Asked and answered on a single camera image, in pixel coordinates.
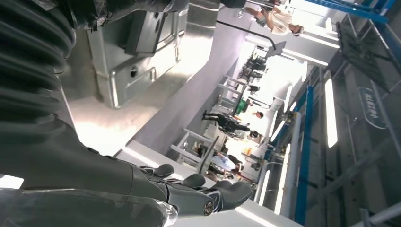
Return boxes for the steel workbench table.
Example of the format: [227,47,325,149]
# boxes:
[59,18,220,157]

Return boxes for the large stamped steel panel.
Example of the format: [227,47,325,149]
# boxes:
[87,0,221,109]

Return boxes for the blue steel pillar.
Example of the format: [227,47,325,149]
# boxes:
[294,86,314,226]

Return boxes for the white vertical pipe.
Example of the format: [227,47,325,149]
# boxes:
[279,112,302,217]

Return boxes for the person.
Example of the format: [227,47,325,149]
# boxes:
[202,109,261,139]
[207,152,244,183]
[244,5,305,35]

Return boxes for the blue oval sign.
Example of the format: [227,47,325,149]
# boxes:
[358,87,388,130]

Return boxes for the long ceiling light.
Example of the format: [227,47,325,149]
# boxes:
[324,78,338,148]

